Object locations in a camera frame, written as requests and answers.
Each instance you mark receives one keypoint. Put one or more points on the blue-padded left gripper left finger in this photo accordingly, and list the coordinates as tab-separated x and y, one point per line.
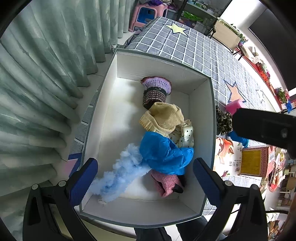
39	222

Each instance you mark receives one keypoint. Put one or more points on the red yellow paper box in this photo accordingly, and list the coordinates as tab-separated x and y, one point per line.
257	161

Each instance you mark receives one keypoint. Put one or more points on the pink foam sponge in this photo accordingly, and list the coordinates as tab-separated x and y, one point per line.
232	107

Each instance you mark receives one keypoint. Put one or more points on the folding chair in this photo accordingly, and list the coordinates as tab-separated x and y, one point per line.
228	36

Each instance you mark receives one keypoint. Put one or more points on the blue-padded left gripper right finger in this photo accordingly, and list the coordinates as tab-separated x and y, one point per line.
250	222

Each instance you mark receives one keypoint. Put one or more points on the white polka dot cloth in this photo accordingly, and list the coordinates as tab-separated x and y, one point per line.
182	136

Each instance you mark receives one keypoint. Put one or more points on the purple knitted hat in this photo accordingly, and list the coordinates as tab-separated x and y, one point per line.
156	89

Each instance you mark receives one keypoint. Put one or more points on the metal shelf rack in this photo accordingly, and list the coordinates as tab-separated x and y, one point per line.
205	12

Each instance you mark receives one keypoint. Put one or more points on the green curtain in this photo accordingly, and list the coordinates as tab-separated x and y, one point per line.
47	53

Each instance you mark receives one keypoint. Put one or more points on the pink knitted sock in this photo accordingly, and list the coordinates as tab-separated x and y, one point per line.
168	184

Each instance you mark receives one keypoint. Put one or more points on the blue mesh cloth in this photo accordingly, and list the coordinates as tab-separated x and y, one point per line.
244	141

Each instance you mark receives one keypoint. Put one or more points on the leopard print scrunchie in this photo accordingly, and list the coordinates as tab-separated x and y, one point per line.
223	122

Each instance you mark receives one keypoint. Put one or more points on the white storage box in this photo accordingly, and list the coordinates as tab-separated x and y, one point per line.
115	124

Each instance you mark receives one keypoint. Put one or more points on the pink plastic stool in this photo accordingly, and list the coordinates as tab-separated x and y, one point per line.
144	13

